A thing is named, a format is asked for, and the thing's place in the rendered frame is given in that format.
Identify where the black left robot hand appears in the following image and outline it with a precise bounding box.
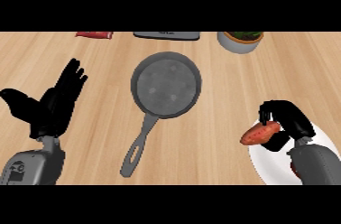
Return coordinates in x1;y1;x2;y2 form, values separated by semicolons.
0;58;89;140

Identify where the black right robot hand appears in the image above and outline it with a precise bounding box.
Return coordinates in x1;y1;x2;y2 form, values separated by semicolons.
259;99;318;153

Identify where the orange sweet potato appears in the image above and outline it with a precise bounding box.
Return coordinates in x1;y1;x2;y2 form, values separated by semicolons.
240;120;283;146

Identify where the white plate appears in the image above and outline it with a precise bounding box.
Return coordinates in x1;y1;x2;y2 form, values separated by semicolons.
247;118;341;186

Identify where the grey frying pan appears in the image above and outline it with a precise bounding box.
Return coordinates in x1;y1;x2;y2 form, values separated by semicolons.
119;51;204;179

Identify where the red packet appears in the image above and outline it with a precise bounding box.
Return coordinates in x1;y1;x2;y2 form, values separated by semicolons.
76;31;116;41

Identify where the white pot with plant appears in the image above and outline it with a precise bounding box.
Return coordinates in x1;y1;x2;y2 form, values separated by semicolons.
216;31;266;55

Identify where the dark grey flat appliance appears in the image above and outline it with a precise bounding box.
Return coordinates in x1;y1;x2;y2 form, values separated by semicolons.
132;31;201;42

